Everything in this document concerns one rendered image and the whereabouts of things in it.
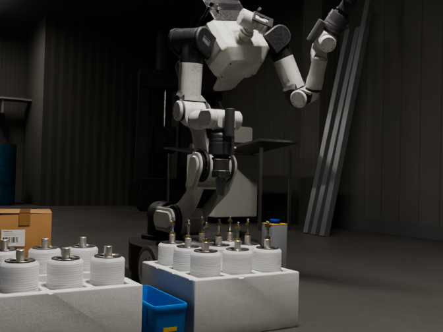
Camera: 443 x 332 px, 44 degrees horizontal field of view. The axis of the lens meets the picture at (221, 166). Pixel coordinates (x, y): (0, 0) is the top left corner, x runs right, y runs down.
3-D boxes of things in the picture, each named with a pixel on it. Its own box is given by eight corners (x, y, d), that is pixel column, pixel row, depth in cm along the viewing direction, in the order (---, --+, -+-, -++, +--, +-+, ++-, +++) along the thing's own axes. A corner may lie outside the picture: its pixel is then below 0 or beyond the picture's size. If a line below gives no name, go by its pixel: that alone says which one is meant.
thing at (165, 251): (153, 296, 187) (154, 243, 188) (161, 291, 197) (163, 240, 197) (180, 298, 185) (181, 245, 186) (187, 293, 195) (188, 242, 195)
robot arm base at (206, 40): (165, 55, 213) (167, 25, 213) (186, 61, 223) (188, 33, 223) (195, 54, 204) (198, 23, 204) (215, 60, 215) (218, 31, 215)
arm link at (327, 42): (349, 31, 219) (332, 56, 224) (341, 25, 229) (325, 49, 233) (325, 18, 216) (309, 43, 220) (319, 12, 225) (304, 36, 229)
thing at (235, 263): (252, 309, 172) (253, 251, 173) (221, 309, 172) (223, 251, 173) (250, 303, 182) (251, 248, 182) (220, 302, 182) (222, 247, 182)
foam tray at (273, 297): (140, 312, 194) (142, 261, 194) (234, 302, 214) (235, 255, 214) (193, 342, 160) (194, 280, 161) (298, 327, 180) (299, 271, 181)
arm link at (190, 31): (169, 62, 213) (171, 26, 212) (184, 65, 220) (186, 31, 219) (192, 62, 206) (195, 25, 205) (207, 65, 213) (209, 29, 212)
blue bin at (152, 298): (115, 324, 177) (116, 286, 177) (147, 321, 183) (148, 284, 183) (151, 350, 151) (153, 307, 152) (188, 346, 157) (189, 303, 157)
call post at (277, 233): (259, 305, 210) (261, 223, 210) (273, 303, 213) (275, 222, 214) (270, 309, 204) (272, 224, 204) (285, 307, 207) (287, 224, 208)
